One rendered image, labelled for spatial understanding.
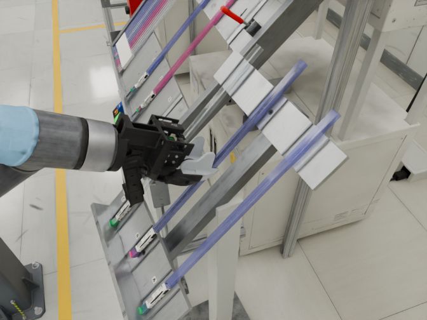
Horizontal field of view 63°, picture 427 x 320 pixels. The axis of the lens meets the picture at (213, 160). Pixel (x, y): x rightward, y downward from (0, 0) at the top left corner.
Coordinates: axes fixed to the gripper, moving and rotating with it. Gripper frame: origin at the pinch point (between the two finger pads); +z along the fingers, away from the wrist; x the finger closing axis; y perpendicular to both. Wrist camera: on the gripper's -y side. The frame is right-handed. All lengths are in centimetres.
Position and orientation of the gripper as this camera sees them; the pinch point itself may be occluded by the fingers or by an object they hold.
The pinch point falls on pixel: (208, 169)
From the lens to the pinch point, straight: 65.7
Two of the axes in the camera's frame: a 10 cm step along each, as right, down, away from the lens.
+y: 4.6, -7.6, -4.6
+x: -4.2, -6.4, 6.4
